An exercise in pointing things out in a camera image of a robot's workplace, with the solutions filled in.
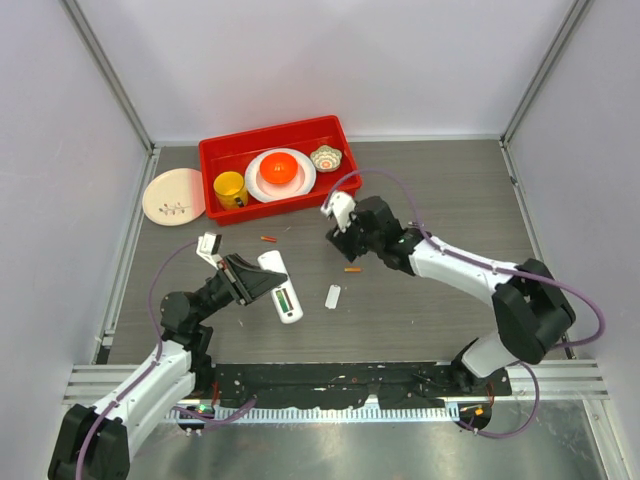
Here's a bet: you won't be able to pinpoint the small patterned dish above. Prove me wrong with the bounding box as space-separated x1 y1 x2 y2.
310 145 343 173

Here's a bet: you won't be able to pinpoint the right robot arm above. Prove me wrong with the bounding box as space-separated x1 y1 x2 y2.
321 191 575 395

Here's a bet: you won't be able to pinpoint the white remote control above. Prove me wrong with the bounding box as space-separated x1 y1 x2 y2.
258 250 303 325

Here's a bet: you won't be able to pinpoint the pink floral plate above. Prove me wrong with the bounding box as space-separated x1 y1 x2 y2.
142 168 205 227

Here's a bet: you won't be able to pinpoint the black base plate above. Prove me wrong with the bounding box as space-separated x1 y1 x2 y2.
203 362 512 410

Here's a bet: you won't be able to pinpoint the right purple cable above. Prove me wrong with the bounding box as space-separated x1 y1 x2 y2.
324 168 607 441

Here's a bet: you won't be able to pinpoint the slotted cable duct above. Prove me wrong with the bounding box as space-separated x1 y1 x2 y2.
164 404 461 425

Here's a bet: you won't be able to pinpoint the white battery cover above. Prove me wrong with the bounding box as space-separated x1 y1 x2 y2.
325 284 341 310

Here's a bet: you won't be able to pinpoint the orange bowl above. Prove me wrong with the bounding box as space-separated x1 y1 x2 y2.
259 152 299 186

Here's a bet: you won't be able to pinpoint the yellow mug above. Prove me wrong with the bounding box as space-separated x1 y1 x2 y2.
213 171 249 210

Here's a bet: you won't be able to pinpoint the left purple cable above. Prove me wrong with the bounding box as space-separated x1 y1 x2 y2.
74 239 259 480

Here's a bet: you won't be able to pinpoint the white plate in bin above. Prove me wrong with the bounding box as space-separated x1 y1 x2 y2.
244 148 316 203

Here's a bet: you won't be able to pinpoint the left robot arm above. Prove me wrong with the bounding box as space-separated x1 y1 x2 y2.
47 250 289 479

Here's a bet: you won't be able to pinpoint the purple cable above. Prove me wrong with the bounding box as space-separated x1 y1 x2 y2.
324 168 607 441
74 239 259 480

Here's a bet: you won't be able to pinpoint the red plastic bin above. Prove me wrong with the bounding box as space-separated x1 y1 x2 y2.
199 115 358 226

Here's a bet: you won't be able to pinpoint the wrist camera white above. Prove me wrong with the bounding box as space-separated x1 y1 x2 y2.
196 232 222 269
320 190 356 232

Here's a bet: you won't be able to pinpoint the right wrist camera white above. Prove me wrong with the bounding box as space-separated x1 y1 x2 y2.
320 190 356 232

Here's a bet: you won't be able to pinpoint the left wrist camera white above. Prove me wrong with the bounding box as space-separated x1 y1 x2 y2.
196 232 222 269

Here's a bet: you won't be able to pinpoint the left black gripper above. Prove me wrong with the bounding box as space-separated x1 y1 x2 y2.
193 253 287 325

